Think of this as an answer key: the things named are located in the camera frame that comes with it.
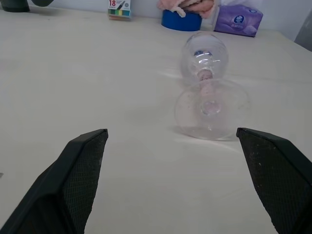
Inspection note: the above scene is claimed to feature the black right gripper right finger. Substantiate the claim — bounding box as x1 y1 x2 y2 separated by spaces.
236 127 312 234

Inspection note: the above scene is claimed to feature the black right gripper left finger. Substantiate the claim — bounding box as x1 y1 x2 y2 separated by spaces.
0 128 109 234

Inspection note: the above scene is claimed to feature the clear wine glass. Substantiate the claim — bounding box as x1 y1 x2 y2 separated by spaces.
174 31 251 141

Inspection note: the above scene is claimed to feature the purple tissue pack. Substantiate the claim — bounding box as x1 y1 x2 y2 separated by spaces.
214 5 264 38

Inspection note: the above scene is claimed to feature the marker pen box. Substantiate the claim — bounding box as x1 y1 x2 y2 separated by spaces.
107 0 133 21

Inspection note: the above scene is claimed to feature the black game controller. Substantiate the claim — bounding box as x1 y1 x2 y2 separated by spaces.
0 0 53 13

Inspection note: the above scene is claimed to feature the blue bowl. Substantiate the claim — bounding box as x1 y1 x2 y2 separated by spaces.
161 9 202 32

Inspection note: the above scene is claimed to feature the pink towel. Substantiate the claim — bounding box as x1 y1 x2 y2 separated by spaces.
156 0 220 19

